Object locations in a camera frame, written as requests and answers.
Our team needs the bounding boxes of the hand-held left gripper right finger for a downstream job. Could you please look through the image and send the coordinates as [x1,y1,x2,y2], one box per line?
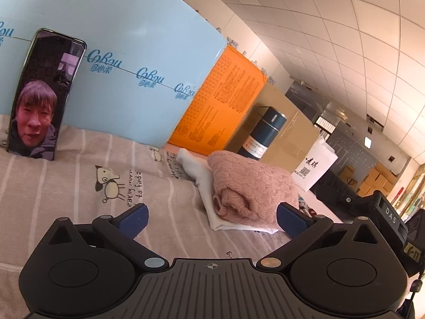
[257,202,392,270]

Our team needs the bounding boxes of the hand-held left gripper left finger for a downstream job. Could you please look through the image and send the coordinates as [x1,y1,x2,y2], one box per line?
[44,203,169,273]

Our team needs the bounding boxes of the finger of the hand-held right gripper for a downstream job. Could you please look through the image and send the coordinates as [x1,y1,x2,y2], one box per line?
[315,183,364,216]

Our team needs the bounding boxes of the pink knitted sweater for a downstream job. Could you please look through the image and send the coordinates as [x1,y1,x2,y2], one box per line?
[207,150,299,228]

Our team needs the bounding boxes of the white garment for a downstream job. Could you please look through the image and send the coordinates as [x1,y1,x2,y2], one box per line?
[176,148,280,235]

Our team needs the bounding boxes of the white paper bag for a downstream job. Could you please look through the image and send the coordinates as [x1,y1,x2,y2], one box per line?
[292,136,338,192]

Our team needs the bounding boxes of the stack of cardboard boxes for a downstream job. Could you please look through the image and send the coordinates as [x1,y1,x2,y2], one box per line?
[341,164,399,197]

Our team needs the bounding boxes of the brown cardboard box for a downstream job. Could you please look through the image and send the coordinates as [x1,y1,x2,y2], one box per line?
[226,81,321,173]

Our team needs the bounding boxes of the dark blue thermos bottle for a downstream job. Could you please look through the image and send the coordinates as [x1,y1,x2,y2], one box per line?
[237,104,288,161]

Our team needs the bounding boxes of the orange printed box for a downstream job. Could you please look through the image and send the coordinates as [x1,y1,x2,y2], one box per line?
[169,45,268,157]

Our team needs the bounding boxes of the black smartphone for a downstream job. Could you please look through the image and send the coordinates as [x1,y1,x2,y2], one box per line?
[7,28,87,162]

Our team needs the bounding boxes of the light blue printed box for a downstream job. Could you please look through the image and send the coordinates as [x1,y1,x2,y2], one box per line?
[0,0,228,149]

